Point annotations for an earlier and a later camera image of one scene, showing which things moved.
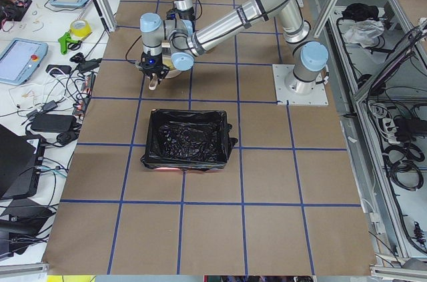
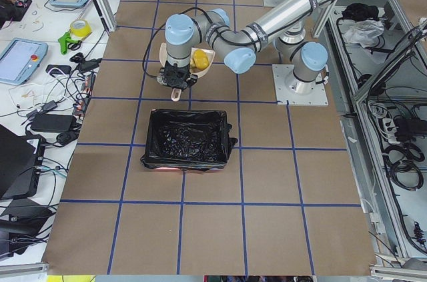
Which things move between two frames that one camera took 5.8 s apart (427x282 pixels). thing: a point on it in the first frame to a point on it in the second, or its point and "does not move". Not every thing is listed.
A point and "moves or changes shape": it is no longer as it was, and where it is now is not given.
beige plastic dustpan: (168, 63) moves or changes shape
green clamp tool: (64, 39) does not move
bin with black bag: (188, 139) does not move
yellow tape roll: (80, 29) does not move
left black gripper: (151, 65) to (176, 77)
